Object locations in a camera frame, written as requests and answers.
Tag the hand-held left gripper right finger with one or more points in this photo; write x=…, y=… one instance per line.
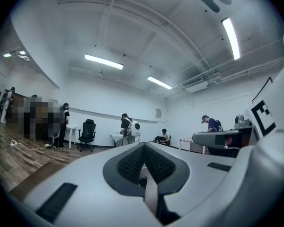
x=198, y=183

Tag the striped white bench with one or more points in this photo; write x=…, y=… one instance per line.
x=189, y=142

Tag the white air conditioner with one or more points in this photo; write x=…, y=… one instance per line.
x=195, y=85

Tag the white backpack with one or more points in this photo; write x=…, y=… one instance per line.
x=135, y=128

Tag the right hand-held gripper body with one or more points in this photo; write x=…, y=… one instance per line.
x=269, y=174

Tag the white power strip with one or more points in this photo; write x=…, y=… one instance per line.
x=47, y=145
x=13, y=143

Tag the black office chair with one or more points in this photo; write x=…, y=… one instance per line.
x=87, y=133

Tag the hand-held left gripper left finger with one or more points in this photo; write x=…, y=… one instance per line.
x=90, y=193

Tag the wall poster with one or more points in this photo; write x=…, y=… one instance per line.
x=158, y=113

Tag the ceiling light tube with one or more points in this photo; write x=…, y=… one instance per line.
x=159, y=82
x=16, y=54
x=104, y=61
x=231, y=39

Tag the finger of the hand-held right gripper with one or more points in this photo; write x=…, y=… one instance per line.
x=203, y=138

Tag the grey dome camera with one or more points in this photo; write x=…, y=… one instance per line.
x=239, y=120

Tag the white table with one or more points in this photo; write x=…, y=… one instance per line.
x=71, y=129
x=117, y=136

